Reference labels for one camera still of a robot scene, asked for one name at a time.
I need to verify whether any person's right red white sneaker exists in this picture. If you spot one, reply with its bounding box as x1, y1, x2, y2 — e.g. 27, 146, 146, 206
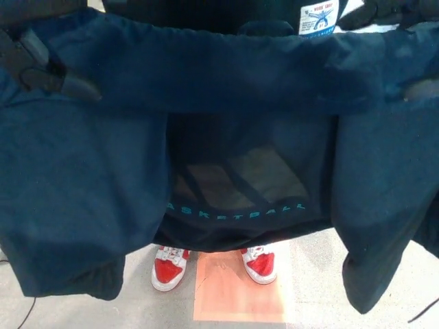
151, 245, 191, 292

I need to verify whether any black basketball print t-shirt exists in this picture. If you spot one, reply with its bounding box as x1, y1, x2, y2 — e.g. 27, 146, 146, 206
152, 112, 340, 255

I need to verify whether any person's left red white sneaker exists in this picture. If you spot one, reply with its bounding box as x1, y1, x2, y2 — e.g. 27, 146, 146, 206
239, 243, 277, 284

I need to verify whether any thin black floor cable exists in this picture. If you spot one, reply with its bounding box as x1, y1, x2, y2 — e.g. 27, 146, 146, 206
0, 258, 38, 325
407, 297, 439, 324

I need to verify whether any orange floor sheet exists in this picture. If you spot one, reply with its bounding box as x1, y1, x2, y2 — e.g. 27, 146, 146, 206
193, 252, 292, 323

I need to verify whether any navy blue work coat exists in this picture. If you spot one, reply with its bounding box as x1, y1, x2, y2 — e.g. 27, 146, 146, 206
0, 0, 439, 315

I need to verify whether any robot left black hand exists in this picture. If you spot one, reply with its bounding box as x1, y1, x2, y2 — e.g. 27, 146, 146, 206
0, 0, 103, 103

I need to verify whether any person's red white sneaker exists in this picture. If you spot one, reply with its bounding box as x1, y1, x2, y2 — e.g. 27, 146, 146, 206
151, 245, 191, 292
239, 243, 277, 284

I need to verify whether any robot right black hand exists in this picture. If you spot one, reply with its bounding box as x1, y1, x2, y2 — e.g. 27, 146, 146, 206
337, 0, 439, 104

